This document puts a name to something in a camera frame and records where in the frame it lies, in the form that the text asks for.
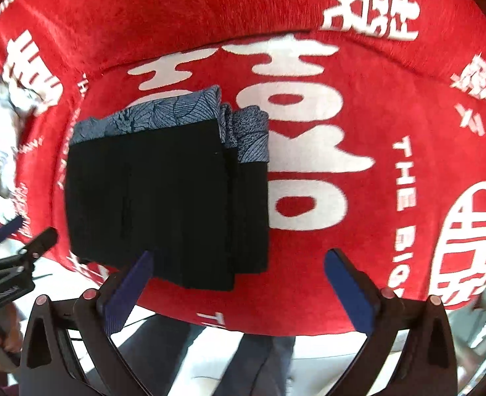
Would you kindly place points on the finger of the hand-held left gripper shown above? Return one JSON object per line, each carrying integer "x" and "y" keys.
{"x": 40, "y": 241}
{"x": 8, "y": 227}

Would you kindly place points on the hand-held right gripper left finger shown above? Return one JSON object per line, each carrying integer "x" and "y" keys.
{"x": 130, "y": 286}

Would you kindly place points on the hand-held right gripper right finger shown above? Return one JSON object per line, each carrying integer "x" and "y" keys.
{"x": 348, "y": 293}

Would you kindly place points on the black pants patterned waistband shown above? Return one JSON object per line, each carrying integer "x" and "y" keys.
{"x": 168, "y": 206}

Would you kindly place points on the white bed sheet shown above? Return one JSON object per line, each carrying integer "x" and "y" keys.
{"x": 210, "y": 338}

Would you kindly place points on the person's grey trousers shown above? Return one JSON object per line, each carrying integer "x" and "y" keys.
{"x": 210, "y": 363}

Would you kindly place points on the red printed blanket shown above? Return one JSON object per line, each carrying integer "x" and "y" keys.
{"x": 333, "y": 140}

